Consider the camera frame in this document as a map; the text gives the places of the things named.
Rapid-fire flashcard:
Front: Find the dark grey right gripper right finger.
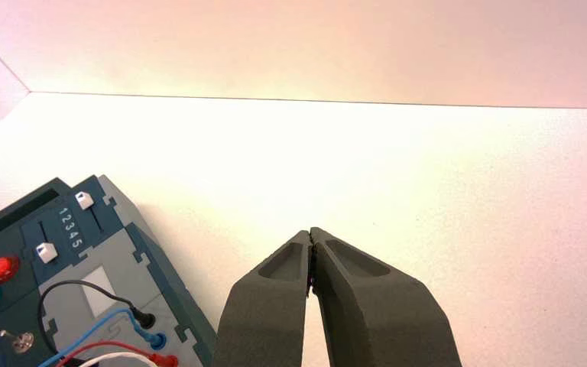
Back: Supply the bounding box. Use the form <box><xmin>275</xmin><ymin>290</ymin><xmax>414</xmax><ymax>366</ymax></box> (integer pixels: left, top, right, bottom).
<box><xmin>310</xmin><ymin>227</ymin><xmax>462</xmax><ymax>367</ymax></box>

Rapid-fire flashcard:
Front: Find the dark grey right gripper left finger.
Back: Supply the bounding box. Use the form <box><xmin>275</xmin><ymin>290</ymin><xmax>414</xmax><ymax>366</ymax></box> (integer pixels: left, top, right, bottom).
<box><xmin>211</xmin><ymin>230</ymin><xmax>313</xmax><ymax>367</ymax></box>

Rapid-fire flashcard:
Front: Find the red push button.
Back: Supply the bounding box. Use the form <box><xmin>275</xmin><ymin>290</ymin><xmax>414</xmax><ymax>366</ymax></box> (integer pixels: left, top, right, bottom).
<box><xmin>0</xmin><ymin>255</ymin><xmax>21</xmax><ymax>286</ymax></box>

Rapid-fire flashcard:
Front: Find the blue grey task board box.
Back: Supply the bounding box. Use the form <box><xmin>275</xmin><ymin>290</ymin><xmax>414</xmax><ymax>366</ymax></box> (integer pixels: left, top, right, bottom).
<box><xmin>0</xmin><ymin>174</ymin><xmax>219</xmax><ymax>367</ymax></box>

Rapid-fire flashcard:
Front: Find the white slider knob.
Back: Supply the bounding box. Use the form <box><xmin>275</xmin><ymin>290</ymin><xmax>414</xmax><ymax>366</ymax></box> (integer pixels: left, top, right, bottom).
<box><xmin>74</xmin><ymin>191</ymin><xmax>96</xmax><ymax>211</ymax></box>
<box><xmin>35</xmin><ymin>242</ymin><xmax>60</xmax><ymax>265</ymax></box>

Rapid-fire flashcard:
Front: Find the red cable with plug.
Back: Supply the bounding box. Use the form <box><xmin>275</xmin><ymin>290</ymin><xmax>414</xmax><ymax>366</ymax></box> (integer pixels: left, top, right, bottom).
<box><xmin>55</xmin><ymin>342</ymin><xmax>179</xmax><ymax>367</ymax></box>

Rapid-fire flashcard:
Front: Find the blue cable with plug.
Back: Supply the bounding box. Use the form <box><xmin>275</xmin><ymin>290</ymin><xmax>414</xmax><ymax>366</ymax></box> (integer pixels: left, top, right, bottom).
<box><xmin>37</xmin><ymin>309</ymin><xmax>168</xmax><ymax>367</ymax></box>

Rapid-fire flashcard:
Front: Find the black cable with plug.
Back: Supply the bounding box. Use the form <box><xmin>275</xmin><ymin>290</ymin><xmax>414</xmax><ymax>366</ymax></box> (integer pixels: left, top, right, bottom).
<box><xmin>36</xmin><ymin>280</ymin><xmax>157</xmax><ymax>367</ymax></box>

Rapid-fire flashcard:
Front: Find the white cable with green plug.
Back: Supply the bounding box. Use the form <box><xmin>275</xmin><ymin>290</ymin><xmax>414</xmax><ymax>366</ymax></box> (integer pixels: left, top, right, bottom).
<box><xmin>78</xmin><ymin>352</ymin><xmax>161</xmax><ymax>367</ymax></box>

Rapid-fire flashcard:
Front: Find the metal toggle switch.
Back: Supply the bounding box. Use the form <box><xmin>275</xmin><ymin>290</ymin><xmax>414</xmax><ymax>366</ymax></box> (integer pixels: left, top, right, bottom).
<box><xmin>0</xmin><ymin>330</ymin><xmax>35</xmax><ymax>355</ymax></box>

